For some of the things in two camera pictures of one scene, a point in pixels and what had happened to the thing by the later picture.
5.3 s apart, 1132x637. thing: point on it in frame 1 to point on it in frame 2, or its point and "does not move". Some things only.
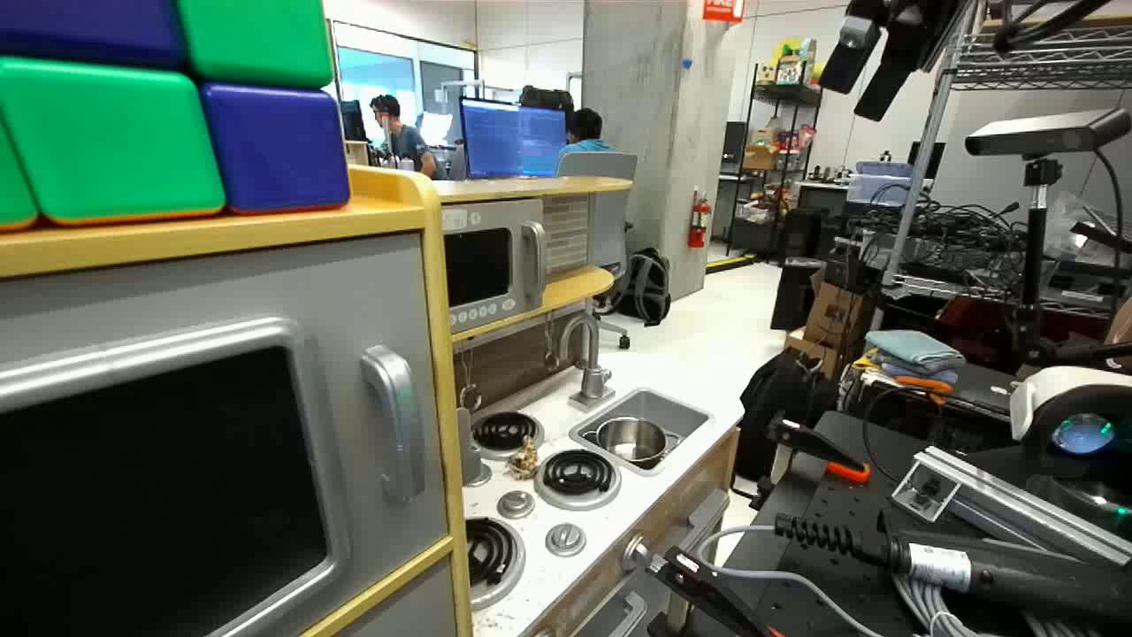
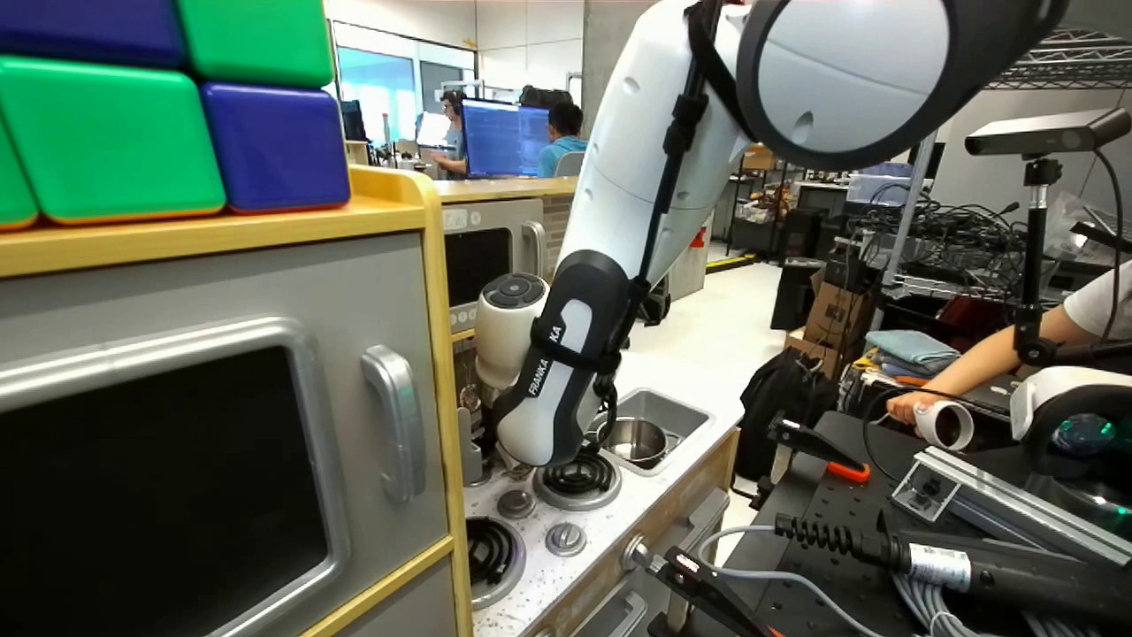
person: x=405 y=146 to x=455 y=162
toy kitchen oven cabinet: x=233 y=422 does not move
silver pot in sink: x=636 y=436 does not move
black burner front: x=497 y=566 does not move
